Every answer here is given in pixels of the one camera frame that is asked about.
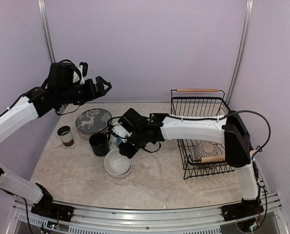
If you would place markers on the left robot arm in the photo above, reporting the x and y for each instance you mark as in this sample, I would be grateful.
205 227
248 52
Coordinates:
65 84

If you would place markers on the right aluminium corner post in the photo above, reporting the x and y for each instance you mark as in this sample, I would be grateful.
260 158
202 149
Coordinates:
241 50

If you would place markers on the wooden rack handle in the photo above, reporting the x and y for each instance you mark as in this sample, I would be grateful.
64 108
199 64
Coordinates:
213 159
191 90

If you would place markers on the beige ceramic bowl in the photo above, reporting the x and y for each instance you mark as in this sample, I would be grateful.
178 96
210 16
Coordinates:
116 164

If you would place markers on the far wooden rack handle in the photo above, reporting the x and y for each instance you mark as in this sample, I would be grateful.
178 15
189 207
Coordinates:
191 90

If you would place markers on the white and brown cup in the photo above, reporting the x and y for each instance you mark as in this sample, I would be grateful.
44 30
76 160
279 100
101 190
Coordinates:
65 136

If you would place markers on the near wooden rack handle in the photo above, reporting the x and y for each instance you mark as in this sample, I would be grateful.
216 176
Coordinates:
213 159

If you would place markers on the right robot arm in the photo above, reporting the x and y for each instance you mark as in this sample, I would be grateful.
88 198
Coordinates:
136 131

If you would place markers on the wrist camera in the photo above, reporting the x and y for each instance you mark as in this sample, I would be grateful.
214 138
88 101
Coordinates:
80 73
119 131

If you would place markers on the light blue mug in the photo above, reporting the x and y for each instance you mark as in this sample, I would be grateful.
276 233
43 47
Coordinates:
117 141

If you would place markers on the aluminium corner post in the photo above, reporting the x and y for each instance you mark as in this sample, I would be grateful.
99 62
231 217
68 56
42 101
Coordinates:
46 30
241 50

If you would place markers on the aluminium front rail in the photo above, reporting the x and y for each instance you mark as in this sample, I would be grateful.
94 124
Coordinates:
97 220

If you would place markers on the dark green mug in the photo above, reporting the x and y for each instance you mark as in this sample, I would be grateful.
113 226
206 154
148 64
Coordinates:
99 143

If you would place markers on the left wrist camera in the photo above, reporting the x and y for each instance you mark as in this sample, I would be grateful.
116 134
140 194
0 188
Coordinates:
80 73

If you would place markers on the grey deer pattern plate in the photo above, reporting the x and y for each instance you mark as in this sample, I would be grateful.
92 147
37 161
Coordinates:
93 121

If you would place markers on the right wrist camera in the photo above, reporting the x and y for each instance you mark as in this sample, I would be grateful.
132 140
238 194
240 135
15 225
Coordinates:
119 131

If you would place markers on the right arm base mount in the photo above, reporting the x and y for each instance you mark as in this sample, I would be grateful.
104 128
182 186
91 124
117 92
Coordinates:
240 210

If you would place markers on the striped small bowl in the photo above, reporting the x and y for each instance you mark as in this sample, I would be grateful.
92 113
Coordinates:
204 149

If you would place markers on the left aluminium corner post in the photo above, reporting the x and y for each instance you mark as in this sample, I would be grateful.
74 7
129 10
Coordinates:
46 30

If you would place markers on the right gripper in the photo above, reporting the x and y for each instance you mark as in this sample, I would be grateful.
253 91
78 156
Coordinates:
127 152

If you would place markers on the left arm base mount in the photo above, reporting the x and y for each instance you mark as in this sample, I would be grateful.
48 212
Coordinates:
54 211

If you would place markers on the black wire dish rack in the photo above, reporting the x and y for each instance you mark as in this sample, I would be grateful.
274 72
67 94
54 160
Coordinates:
199 106

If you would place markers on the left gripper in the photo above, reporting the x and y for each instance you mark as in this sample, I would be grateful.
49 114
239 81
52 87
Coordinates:
92 94

